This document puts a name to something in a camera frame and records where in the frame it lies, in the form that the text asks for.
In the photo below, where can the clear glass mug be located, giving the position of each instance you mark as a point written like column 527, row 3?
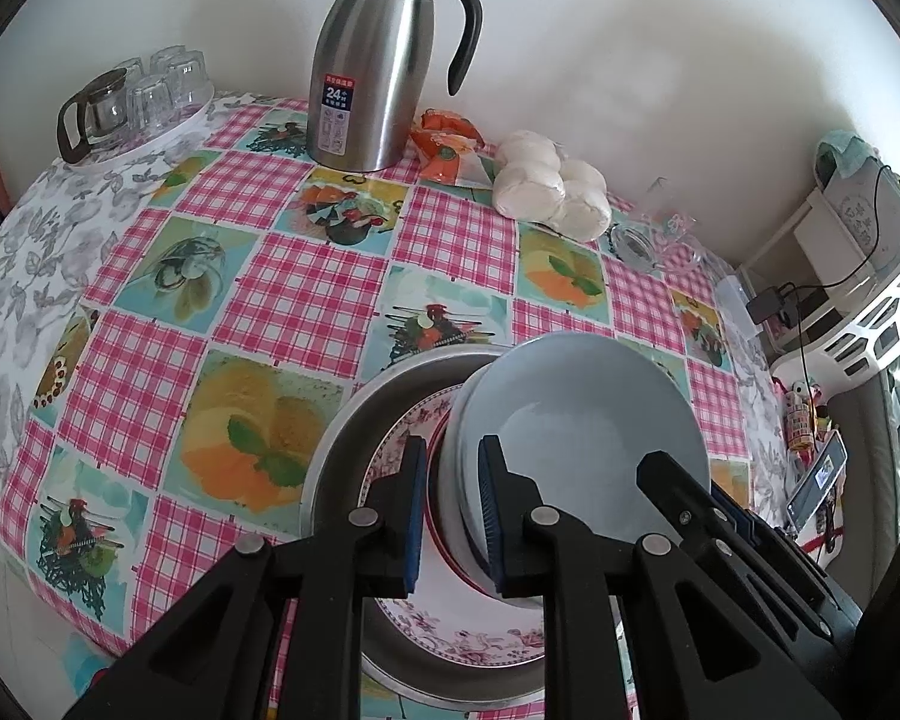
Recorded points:
column 637, row 247

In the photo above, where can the orange snack packet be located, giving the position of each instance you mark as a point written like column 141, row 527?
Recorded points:
column 446, row 154

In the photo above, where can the stainless steel thermos jug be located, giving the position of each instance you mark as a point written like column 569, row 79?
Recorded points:
column 367, row 75

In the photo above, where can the pink checked fruit tablecloth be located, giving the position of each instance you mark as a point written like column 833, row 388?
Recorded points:
column 300, row 292

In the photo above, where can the white lattice shelf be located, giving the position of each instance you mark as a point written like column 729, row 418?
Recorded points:
column 892, row 315

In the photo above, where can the bag of white steamed buns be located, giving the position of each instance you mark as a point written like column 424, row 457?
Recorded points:
column 540, row 187

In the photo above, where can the small checked label bottle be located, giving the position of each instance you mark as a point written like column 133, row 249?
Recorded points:
column 799, row 420

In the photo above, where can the smartphone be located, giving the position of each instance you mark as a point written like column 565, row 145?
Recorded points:
column 817, row 476

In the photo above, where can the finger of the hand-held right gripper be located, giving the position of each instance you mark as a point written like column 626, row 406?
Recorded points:
column 742, row 517
column 682, row 502

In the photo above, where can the round pink floral plate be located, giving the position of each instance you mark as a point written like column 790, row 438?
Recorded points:
column 450, row 634

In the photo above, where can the stainless steel basin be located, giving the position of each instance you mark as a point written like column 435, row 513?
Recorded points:
column 345, row 435

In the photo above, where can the grey leaf print tablecloth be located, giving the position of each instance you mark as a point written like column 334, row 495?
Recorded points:
column 37, row 240

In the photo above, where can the grey sofa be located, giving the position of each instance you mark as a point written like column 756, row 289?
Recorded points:
column 881, row 465

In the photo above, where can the grey printed pouch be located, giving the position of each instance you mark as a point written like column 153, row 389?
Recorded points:
column 866, row 210

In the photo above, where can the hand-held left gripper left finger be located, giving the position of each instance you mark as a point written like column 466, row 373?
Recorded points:
column 416, row 517

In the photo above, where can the black charger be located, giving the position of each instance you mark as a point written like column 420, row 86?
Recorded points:
column 769, row 306

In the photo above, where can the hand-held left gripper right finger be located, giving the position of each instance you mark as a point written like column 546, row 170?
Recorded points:
column 493, row 517

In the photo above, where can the small clear glass cup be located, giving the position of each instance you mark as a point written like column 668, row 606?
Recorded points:
column 187, row 75
column 131, row 71
column 154, row 105

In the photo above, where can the white tray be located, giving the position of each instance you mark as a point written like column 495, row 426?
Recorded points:
column 161, row 136

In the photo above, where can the light blue bowl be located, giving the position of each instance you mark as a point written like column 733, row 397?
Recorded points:
column 570, row 420

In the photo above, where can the teal cloth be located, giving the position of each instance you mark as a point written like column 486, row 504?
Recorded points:
column 844, row 150

